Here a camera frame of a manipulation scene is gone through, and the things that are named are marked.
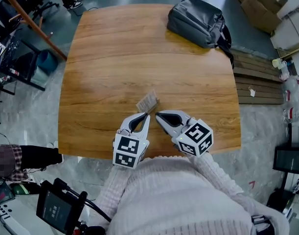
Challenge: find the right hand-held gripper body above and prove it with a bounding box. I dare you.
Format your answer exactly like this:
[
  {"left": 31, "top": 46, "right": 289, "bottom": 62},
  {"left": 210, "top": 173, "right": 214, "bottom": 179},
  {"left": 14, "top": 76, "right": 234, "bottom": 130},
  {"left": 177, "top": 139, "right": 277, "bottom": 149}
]
[{"left": 171, "top": 117, "right": 214, "bottom": 159}]

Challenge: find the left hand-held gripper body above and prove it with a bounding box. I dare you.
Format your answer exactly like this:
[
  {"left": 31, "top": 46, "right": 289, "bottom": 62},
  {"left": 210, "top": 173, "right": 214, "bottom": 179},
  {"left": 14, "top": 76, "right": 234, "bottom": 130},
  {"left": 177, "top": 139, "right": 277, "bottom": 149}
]
[{"left": 112, "top": 128, "right": 150, "bottom": 170}]

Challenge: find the person's right forearm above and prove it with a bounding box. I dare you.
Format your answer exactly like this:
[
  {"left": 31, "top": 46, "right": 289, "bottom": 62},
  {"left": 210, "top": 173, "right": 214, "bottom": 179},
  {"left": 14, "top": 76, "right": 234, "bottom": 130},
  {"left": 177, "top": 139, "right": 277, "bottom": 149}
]
[{"left": 186, "top": 151, "right": 244, "bottom": 199}]

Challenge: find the person's left forearm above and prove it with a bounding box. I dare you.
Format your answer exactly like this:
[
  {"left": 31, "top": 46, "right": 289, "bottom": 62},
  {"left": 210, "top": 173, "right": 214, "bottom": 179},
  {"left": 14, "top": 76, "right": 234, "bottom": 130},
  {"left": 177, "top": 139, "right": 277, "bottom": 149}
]
[{"left": 99, "top": 162, "right": 140, "bottom": 207}]

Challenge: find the person's pink knitted sweater torso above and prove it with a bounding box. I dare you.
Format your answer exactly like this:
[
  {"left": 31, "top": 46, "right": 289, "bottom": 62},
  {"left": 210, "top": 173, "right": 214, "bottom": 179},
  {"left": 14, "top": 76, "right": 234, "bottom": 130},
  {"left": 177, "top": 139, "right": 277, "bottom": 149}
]
[{"left": 107, "top": 155, "right": 290, "bottom": 235}]

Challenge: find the dark wooden pallet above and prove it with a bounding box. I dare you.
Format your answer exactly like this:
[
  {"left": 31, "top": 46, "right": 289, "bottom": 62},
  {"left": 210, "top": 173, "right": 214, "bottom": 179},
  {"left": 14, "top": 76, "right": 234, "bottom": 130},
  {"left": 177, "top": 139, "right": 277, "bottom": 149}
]
[{"left": 230, "top": 48, "right": 285, "bottom": 105}]

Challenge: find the grey backpack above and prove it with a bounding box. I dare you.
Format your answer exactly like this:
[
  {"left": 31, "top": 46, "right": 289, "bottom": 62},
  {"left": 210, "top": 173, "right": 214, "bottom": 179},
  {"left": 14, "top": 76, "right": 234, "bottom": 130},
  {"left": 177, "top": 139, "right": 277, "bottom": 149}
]
[{"left": 166, "top": 0, "right": 235, "bottom": 70}]

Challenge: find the black tablet screen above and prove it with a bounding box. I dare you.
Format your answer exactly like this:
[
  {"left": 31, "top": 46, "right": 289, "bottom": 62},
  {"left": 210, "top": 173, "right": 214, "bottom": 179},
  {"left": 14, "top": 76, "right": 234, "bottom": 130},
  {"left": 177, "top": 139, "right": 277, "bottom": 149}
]
[{"left": 36, "top": 177, "right": 88, "bottom": 234}]

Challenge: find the black monitor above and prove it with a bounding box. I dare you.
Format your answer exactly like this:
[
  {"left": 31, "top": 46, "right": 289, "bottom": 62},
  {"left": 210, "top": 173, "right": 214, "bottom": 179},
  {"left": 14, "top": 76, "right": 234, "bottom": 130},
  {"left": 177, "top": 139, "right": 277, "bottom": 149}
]
[{"left": 272, "top": 142, "right": 299, "bottom": 174}]

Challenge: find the teal waste bin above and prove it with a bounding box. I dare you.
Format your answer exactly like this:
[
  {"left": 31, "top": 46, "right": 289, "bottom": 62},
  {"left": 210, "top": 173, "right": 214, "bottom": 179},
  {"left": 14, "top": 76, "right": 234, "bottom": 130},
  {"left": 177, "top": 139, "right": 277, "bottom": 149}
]
[{"left": 32, "top": 49, "right": 59, "bottom": 87}]

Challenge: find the black bag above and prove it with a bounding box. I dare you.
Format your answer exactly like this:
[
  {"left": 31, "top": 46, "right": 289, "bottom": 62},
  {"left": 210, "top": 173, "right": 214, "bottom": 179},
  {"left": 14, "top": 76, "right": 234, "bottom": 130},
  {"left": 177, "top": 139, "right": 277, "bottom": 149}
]
[{"left": 266, "top": 188, "right": 295, "bottom": 213}]

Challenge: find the white control device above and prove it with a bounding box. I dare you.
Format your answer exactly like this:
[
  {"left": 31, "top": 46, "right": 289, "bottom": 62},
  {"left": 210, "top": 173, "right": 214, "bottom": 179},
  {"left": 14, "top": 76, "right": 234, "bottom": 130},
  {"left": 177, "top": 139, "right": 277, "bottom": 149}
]
[{"left": 0, "top": 191, "right": 39, "bottom": 235}]

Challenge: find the orange wooden coat rack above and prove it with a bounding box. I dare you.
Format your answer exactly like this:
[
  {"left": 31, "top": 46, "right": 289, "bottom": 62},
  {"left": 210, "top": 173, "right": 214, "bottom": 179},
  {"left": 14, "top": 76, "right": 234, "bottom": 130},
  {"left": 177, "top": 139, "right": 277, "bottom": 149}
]
[{"left": 0, "top": 0, "right": 68, "bottom": 61}]

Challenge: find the black office chair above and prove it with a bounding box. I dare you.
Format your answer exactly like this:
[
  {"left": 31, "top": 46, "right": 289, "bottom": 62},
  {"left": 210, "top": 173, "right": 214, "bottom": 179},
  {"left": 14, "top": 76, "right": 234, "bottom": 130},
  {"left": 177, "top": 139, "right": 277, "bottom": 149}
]
[{"left": 16, "top": 0, "right": 60, "bottom": 22}]

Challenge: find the black cable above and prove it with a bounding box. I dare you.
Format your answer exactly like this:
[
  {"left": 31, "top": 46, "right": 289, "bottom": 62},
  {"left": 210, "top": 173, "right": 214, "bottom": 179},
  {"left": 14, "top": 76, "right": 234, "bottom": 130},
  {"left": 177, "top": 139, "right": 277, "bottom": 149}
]
[{"left": 82, "top": 198, "right": 113, "bottom": 223}]

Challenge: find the black metal frame desk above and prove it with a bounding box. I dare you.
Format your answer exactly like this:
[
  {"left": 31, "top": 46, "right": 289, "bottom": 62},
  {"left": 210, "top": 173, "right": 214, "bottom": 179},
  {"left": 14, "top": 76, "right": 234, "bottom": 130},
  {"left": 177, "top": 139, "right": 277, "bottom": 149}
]
[{"left": 0, "top": 37, "right": 46, "bottom": 95}]

